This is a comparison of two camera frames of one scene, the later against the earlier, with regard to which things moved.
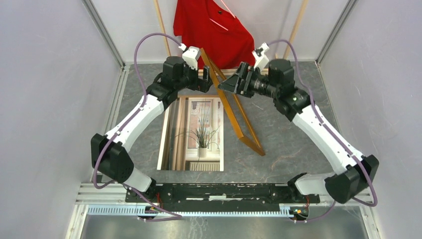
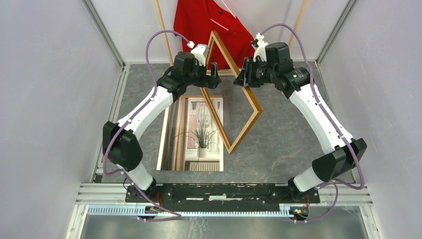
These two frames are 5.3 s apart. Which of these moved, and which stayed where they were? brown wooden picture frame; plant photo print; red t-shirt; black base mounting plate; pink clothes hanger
Moved: brown wooden picture frame
Stayed: red t-shirt; plant photo print; black base mounting plate; pink clothes hanger
